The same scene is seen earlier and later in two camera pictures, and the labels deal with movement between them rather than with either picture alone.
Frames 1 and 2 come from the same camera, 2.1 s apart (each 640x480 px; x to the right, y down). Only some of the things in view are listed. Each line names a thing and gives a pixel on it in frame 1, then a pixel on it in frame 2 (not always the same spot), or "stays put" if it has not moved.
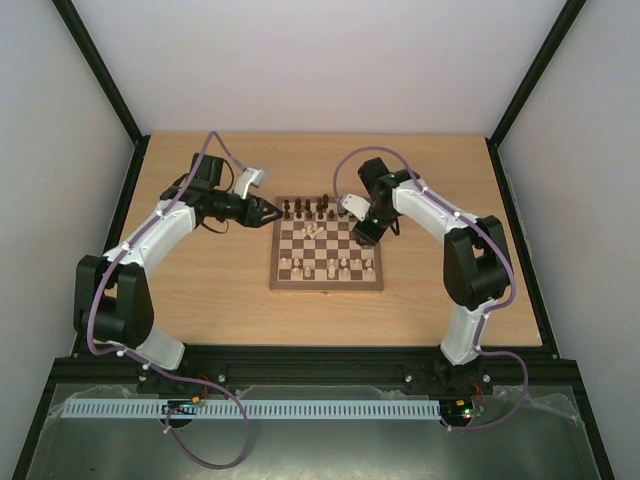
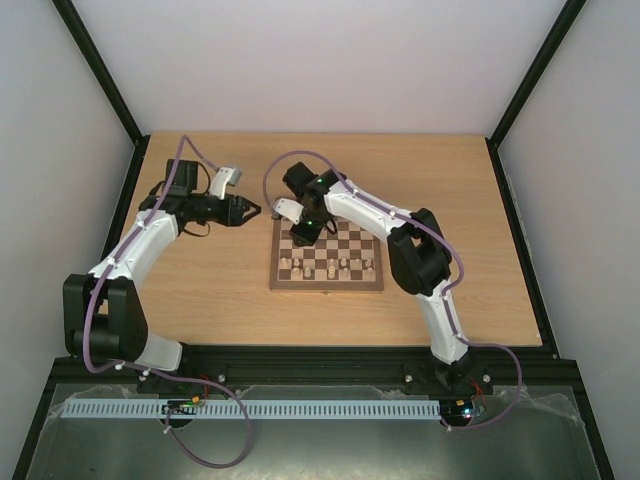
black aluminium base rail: x=422 y=367 stays put
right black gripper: x=366 y=233 → x=305 y=233
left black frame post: x=108 y=83 stays put
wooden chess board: x=314 y=248 stays put
